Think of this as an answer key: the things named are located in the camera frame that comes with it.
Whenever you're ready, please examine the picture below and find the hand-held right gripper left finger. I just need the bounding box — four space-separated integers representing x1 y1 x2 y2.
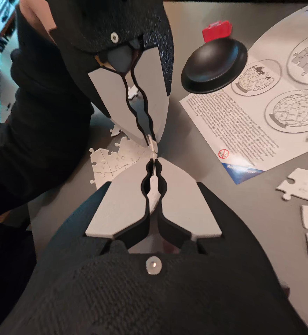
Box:
85 159 154 246

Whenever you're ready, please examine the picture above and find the partly built white puzzle ball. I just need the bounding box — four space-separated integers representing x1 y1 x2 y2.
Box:
89 135 161 211

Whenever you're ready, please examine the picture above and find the pile of white puzzle pieces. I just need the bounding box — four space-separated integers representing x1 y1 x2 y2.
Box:
276 125 308 259

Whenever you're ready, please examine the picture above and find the black dome puzzle stand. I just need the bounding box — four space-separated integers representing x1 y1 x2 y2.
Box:
181 38 248 94

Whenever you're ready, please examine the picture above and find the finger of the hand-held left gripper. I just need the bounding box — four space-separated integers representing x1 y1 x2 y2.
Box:
130 47 170 143
88 67 149 147

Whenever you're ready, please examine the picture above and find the printed puzzle instruction leaflet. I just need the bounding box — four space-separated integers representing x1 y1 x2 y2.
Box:
180 3 308 185

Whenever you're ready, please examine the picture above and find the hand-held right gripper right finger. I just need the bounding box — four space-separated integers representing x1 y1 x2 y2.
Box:
156 158 222 248

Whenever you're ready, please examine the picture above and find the red plastic clip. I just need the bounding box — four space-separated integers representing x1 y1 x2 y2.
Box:
202 20 233 43

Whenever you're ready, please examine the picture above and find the person's left forearm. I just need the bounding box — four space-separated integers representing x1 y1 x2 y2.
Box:
0 0 95 207

